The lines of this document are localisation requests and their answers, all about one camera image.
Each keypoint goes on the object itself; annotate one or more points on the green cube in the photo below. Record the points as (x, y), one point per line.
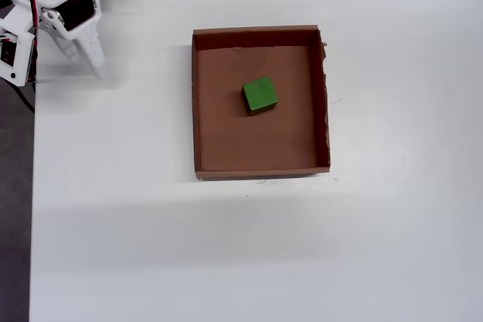
(259, 95)

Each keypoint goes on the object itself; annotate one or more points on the brown cardboard box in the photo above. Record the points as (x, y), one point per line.
(226, 141)

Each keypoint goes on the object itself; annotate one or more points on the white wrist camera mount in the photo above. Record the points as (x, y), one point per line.
(13, 52)

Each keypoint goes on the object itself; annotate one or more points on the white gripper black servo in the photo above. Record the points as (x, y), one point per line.
(77, 10)

